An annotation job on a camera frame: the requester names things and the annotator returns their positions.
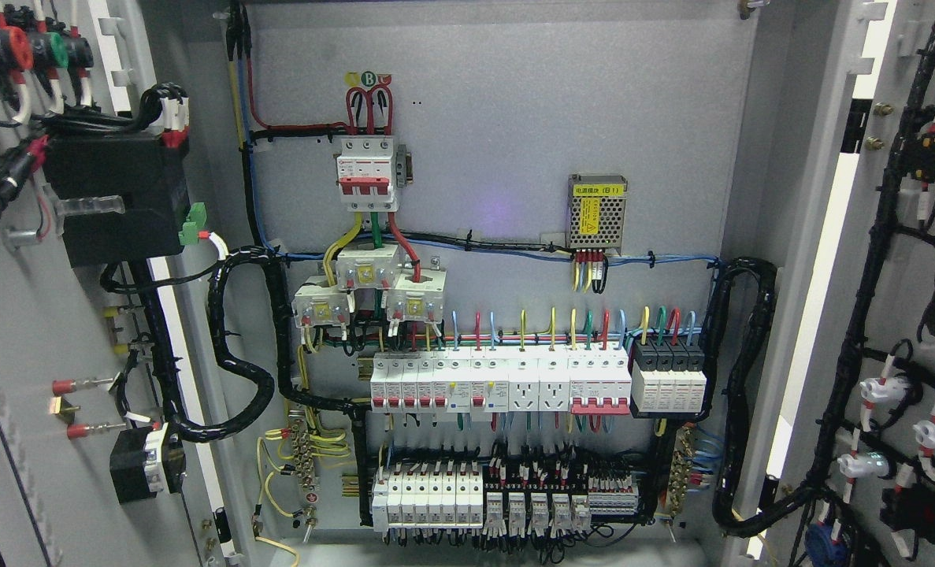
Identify grey cabinet door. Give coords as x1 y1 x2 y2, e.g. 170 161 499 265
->
710 1 935 566
0 1 226 566

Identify white current transformers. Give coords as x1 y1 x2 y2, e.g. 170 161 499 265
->
293 243 447 329

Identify white breaker row upper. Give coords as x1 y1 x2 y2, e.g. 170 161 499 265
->
369 350 510 416

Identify white breaker row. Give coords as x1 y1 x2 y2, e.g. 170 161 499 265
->
369 350 510 416
371 460 486 532

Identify white socket modules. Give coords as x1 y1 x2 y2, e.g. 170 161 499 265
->
508 349 570 412

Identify perforated metal power supply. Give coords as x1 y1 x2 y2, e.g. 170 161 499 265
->
566 175 628 249

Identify white breaker row lower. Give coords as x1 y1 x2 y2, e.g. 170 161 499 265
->
371 460 486 532

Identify black white surge protector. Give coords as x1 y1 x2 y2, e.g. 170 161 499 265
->
630 339 707 417

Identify brass ground terminal bar left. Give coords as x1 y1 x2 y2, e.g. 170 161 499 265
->
288 405 320 542

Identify relay row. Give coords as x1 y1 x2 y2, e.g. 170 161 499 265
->
480 455 592 546

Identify grey terminal block strip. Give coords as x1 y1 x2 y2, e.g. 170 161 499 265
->
588 475 640 517

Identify brass terminal bar right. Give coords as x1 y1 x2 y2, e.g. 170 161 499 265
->
665 424 696 519

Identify black meter rear housing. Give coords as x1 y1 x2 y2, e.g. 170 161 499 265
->
43 132 207 268

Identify main red handled breaker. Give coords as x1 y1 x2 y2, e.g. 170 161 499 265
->
336 135 399 214

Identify red handled circuit breaker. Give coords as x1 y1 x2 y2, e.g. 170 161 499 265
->
567 348 632 415

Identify black cable harness right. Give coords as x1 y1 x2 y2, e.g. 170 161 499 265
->
703 258 780 539

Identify black cable harness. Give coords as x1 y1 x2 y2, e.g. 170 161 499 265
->
148 246 373 443
703 258 780 539

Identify black cable harness left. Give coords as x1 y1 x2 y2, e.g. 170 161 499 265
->
148 246 373 443

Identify black switch rear block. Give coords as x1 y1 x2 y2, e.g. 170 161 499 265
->
109 424 186 505

